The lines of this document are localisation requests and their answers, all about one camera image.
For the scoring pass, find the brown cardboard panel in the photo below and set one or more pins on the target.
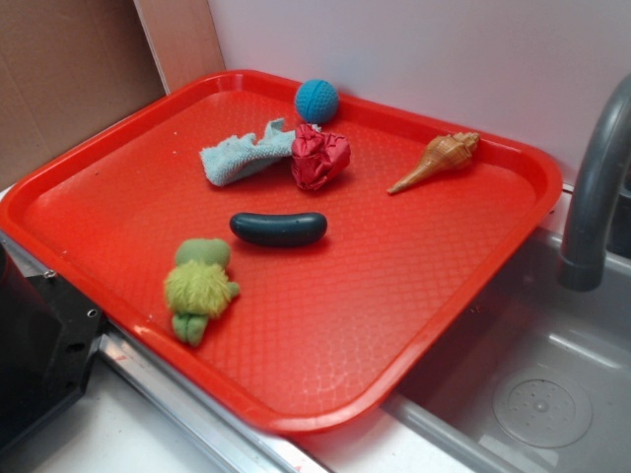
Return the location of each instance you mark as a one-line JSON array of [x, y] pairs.
[[70, 69]]

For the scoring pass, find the grey toy faucet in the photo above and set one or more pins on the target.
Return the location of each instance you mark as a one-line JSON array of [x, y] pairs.
[[598, 220]]

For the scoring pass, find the tan conch seashell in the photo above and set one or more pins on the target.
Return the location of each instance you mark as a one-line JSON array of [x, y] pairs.
[[443, 153]]

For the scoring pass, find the blue rubber ball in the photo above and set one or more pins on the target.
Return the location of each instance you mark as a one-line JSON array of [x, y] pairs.
[[316, 101]]

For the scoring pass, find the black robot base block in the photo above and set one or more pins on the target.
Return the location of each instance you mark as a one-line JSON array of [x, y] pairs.
[[50, 332]]

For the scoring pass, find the crumpled red cloth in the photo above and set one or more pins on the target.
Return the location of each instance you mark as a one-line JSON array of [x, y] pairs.
[[318, 157]]

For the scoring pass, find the dark green toy cucumber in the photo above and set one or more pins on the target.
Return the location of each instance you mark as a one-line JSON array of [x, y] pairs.
[[289, 230]]

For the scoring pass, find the red plastic tray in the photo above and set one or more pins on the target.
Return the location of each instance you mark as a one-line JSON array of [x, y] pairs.
[[320, 333]]

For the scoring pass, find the green plush animal toy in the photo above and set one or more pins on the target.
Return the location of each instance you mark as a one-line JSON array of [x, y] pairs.
[[199, 289]]

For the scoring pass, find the light blue cloth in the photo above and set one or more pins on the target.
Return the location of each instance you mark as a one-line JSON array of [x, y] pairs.
[[238, 157]]

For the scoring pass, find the grey plastic sink basin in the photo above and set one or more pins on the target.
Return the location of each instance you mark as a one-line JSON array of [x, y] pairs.
[[531, 378]]

